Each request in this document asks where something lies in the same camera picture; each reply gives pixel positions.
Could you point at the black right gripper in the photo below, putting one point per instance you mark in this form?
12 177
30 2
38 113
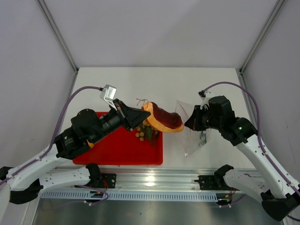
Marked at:
194 121

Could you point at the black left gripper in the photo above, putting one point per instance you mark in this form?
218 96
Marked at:
130 117

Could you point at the green onion stalk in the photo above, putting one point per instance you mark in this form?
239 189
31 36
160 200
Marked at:
202 138

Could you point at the clear zip top bag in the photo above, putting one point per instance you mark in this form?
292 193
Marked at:
188 138

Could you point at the longan bunch with leaves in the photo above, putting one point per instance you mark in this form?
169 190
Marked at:
147 133

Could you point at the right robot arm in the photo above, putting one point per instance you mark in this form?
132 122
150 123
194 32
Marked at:
279 192

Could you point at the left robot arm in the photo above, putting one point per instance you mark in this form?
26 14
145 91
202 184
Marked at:
26 182

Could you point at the red plastic tray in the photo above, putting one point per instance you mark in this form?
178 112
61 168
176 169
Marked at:
124 148

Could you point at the yellow lemon fruit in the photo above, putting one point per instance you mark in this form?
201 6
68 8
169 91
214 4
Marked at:
91 145

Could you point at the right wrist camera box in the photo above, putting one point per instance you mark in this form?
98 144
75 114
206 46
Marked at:
205 96

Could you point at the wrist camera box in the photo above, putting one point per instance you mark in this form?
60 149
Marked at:
107 94
205 96

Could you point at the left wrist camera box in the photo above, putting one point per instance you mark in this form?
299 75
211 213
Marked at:
107 94

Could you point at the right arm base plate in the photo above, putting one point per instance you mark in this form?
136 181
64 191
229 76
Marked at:
212 182

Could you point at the aluminium frame rail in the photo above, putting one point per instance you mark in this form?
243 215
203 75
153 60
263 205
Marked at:
149 179

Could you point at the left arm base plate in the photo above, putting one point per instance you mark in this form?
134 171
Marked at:
105 181

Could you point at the white slotted cable duct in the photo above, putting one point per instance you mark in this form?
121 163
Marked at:
131 195

